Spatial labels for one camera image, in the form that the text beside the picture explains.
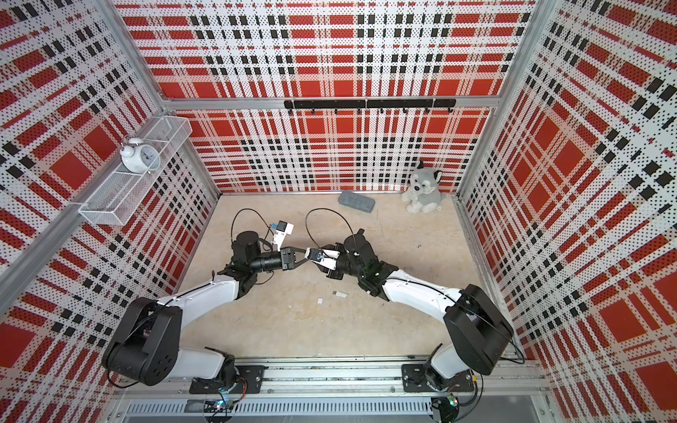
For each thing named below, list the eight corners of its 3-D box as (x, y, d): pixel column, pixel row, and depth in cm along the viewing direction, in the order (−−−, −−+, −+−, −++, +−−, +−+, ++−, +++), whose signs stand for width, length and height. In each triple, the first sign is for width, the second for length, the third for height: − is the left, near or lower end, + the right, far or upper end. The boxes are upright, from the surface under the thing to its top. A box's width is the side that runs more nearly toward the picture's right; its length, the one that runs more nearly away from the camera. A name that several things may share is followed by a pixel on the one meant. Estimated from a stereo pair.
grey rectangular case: (337, 206, 120) (336, 200, 117) (342, 195, 125) (342, 190, 122) (370, 214, 117) (371, 209, 114) (375, 203, 121) (375, 198, 118)
